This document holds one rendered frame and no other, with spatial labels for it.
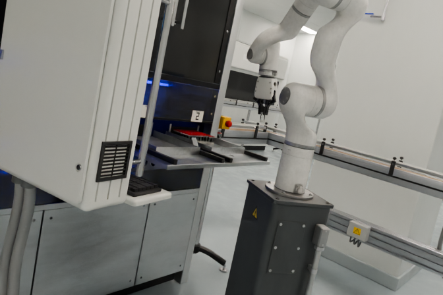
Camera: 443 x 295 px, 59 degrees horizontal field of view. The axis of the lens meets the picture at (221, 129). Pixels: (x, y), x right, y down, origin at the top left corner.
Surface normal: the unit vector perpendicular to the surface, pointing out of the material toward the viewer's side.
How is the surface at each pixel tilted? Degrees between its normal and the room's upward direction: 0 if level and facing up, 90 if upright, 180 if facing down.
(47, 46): 90
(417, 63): 90
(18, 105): 90
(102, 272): 90
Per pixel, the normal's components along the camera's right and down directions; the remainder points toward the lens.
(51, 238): 0.73, 0.23
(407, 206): -0.65, -0.04
